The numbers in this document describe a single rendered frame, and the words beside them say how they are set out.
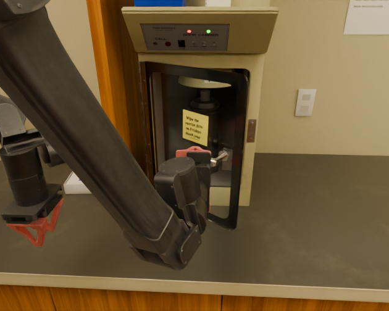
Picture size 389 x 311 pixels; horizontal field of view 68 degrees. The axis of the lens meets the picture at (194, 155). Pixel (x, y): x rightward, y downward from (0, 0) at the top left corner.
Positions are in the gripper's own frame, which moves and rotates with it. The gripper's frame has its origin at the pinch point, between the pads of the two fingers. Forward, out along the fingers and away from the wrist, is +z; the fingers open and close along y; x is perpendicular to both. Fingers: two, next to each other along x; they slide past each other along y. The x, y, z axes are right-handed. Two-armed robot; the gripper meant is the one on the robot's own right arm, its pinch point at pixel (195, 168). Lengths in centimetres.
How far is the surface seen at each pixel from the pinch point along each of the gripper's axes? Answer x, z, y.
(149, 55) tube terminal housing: 12.7, 20.2, 21.8
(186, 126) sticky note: 2.7, 10.8, 6.1
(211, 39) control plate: -3.0, 14.0, 25.9
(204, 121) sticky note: -1.8, 7.7, 8.3
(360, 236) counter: -45, 10, -25
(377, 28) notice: -64, 63, 27
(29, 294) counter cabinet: 44, -6, -36
